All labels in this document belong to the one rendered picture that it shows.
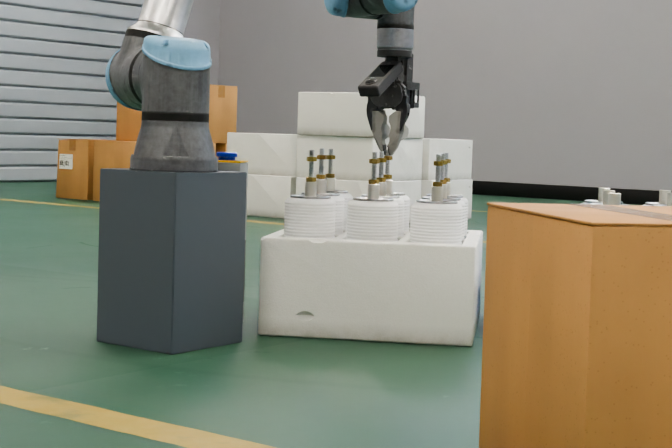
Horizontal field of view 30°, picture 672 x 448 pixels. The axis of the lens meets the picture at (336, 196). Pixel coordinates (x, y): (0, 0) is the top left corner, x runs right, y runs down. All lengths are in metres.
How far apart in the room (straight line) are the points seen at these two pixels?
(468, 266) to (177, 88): 0.60
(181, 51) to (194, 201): 0.25
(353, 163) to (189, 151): 3.06
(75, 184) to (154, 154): 4.29
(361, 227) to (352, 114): 2.87
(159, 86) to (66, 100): 6.23
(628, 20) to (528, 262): 6.53
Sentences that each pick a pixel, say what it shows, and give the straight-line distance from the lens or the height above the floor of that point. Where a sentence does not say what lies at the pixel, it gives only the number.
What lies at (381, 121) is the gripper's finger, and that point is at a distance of 2.55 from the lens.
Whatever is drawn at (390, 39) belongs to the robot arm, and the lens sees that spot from 2.54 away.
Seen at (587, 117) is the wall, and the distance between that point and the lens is 7.88.
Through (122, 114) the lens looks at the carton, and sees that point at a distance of 6.35.
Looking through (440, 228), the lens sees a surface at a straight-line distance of 2.27.
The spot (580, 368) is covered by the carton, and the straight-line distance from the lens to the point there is 1.19.
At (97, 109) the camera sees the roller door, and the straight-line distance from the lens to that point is 8.55.
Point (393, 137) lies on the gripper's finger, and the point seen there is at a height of 0.37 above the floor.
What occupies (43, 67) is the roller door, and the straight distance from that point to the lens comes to 8.24.
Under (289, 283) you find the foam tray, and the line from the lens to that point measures 2.28.
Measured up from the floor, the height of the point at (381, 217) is 0.22.
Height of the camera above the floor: 0.37
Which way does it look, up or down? 3 degrees down
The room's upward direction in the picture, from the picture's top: 2 degrees clockwise
